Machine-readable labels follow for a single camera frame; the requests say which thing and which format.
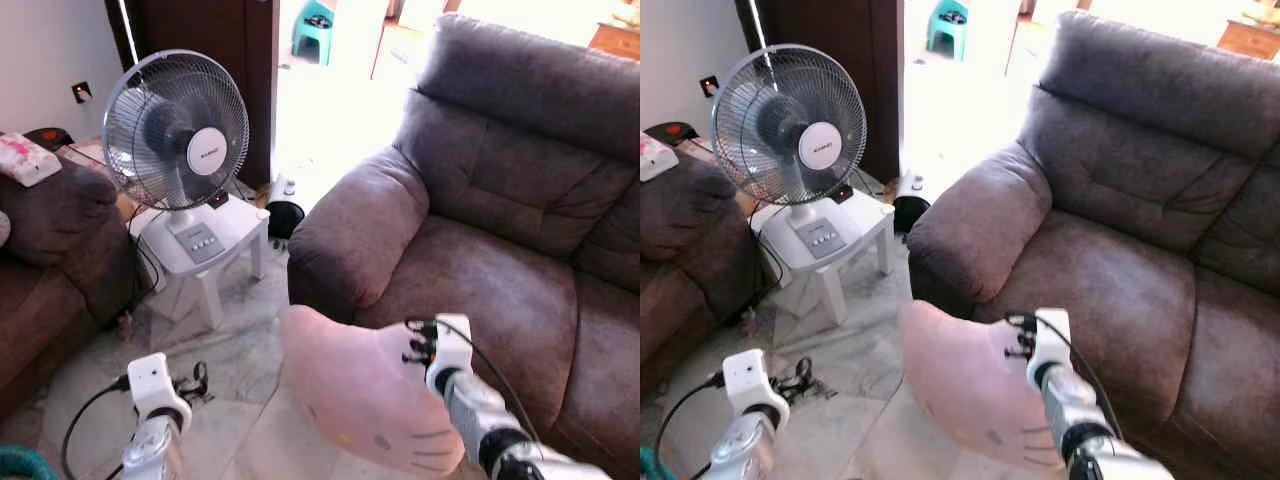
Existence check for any pink cat face pillow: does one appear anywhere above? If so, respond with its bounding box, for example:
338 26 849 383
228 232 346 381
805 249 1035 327
896 299 1067 473
278 304 467 477

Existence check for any brown suede sofa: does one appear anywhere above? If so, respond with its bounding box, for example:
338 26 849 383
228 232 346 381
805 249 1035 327
905 10 1280 480
287 13 641 480
0 150 141 421
640 150 763 401

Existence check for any white side table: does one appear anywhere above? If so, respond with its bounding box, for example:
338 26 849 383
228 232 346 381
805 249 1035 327
750 190 896 326
128 195 271 331

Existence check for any white table fan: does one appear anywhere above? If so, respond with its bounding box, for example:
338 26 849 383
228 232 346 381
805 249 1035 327
102 48 251 267
711 44 868 261

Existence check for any pink white tissue box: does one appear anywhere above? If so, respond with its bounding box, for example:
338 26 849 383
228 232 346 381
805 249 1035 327
0 132 63 188
640 132 679 183

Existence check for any teal plastic stool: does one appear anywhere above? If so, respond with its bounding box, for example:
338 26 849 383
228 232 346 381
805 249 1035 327
925 0 970 63
291 0 337 67

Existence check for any brown wooden cabinet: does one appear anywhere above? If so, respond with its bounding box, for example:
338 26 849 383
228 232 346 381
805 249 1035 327
1216 18 1280 61
587 22 641 63

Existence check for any thin white pole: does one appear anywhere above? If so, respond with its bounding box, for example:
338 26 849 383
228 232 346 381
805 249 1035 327
749 0 774 63
118 0 139 63

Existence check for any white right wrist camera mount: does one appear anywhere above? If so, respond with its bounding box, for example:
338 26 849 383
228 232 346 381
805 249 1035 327
1028 308 1073 393
428 314 474 401

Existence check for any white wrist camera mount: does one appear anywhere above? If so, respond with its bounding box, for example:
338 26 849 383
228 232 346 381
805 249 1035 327
127 352 193 433
1028 308 1073 393
428 314 474 401
722 348 791 429

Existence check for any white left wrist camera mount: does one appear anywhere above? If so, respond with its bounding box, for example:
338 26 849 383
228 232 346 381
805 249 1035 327
127 352 193 433
722 348 791 429

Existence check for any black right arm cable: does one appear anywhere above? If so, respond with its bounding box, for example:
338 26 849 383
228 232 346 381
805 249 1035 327
438 318 541 443
1058 316 1127 441

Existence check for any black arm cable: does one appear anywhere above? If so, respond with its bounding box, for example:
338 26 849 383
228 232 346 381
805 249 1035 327
653 372 726 480
60 374 133 480
438 318 541 443
1058 316 1127 441

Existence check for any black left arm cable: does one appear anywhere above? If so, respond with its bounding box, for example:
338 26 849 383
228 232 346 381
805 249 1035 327
653 372 726 480
60 374 133 480

